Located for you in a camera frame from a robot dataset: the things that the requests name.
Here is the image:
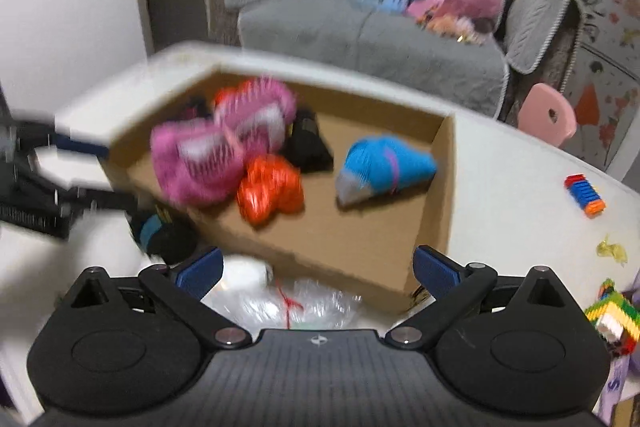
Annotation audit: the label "grey sofa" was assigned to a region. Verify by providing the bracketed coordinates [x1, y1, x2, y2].
[202, 0, 583, 118]

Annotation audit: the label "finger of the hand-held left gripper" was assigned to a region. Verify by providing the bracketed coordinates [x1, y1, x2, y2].
[17, 162, 146, 219]
[12, 109, 112, 160]

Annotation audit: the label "pink fuzzy sock bundle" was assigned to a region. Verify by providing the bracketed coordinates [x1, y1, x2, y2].
[150, 79, 298, 208]

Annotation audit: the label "white sock roll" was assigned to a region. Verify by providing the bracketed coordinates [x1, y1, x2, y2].
[220, 254, 276, 295]

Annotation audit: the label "colourful building block toy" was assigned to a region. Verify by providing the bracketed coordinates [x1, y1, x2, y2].
[584, 279, 640, 355]

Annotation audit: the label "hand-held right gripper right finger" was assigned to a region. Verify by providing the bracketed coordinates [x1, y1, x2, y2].
[384, 244, 598, 351]

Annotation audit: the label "white desktop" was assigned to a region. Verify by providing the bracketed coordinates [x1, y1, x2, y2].
[0, 42, 640, 427]

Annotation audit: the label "yellow wrapper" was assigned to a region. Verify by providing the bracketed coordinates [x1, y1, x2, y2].
[596, 237, 628, 264]

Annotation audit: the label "orange plastic bag green tie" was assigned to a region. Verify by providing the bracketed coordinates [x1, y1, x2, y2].
[212, 79, 256, 108]

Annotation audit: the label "plush toys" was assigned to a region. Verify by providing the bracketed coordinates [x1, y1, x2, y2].
[417, 12, 496, 45]

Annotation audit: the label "blue orange toy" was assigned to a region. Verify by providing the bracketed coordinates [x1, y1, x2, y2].
[565, 174, 607, 219]

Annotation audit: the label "clear plastic bag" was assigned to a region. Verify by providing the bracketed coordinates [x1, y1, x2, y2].
[210, 279, 366, 333]

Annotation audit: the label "pink stool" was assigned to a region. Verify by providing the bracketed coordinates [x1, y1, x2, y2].
[517, 82, 577, 145]

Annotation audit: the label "black sock yellow dot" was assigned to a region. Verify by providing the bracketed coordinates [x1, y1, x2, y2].
[280, 107, 335, 175]

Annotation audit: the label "bright blue sock bundle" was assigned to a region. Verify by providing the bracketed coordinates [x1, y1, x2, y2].
[335, 135, 438, 208]

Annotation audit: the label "black sock bundle blue band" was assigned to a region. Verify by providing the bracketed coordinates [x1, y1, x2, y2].
[129, 209, 198, 265]

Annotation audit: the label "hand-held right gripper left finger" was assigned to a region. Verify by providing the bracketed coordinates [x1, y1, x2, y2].
[46, 246, 251, 351]

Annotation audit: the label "brown cardboard box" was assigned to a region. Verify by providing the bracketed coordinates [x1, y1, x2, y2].
[102, 66, 456, 315]

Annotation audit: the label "grey cabinet with stickers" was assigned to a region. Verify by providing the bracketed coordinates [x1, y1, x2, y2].
[552, 0, 640, 172]

